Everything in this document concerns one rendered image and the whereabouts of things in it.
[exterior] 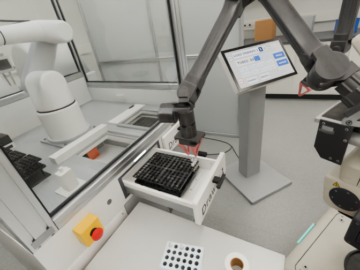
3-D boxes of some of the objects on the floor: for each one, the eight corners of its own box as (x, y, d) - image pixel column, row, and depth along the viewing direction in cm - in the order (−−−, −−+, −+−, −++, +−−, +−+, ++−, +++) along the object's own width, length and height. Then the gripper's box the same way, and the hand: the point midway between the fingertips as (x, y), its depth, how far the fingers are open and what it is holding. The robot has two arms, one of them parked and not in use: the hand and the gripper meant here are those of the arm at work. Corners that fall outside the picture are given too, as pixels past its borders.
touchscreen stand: (291, 184, 182) (313, 69, 130) (252, 204, 168) (259, 87, 117) (252, 156, 222) (257, 60, 171) (218, 171, 209) (212, 73, 158)
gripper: (204, 118, 72) (208, 152, 80) (179, 115, 77) (185, 148, 85) (195, 128, 67) (200, 163, 75) (170, 124, 72) (177, 158, 80)
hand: (192, 153), depth 80 cm, fingers open, 3 cm apart
